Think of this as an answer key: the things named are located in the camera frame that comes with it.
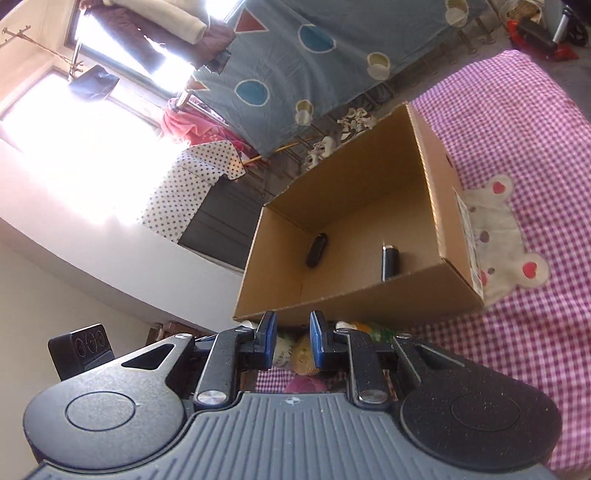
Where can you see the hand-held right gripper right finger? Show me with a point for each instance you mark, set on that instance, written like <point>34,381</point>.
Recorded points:
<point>316,342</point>

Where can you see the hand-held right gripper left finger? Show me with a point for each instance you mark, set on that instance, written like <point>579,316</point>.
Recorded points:
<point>270,342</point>

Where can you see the pink soft object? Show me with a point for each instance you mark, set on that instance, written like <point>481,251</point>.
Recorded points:
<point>302,384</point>

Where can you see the green glue stick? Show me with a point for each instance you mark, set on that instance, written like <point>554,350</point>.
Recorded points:
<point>376,332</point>

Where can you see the black key fob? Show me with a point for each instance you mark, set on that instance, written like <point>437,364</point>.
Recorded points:
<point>316,250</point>

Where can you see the black lighter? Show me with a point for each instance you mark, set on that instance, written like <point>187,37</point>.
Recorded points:
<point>389,264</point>

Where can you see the brown cardboard box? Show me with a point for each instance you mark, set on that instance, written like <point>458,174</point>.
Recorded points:
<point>360,217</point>

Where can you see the yellow round object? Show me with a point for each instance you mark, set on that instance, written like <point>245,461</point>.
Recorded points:
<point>305,355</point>

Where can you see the dark slatted crate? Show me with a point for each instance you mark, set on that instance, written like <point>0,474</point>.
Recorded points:
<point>221,221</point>

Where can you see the white star-dotted cloth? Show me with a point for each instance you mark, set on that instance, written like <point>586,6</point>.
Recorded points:
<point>184,189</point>

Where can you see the white platform shoe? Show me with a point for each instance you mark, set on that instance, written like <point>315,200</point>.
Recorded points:
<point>328,145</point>
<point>312,158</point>

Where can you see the yellow pole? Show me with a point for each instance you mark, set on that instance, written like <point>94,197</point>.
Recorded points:
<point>277,150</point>

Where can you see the brown and white sneaker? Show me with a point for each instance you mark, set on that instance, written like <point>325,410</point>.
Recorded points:
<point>346,123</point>
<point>362,119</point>

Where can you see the pink cloth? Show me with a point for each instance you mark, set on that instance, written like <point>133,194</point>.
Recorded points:
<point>189,124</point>

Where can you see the dark blue hanging cloth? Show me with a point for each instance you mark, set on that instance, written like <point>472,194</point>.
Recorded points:
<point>94,83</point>

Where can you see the blue patterned sheet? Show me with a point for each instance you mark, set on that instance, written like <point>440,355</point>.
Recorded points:
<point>286,69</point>

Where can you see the pink checked blanket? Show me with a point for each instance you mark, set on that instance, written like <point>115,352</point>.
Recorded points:
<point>531,138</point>

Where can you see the maroon hanging garment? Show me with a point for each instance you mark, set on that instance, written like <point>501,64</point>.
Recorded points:
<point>207,46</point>

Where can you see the white fleece jacket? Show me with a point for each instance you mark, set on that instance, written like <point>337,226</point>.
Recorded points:
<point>161,18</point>

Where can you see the red object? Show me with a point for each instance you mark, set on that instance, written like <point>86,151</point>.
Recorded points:
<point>515,33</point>
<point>564,51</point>

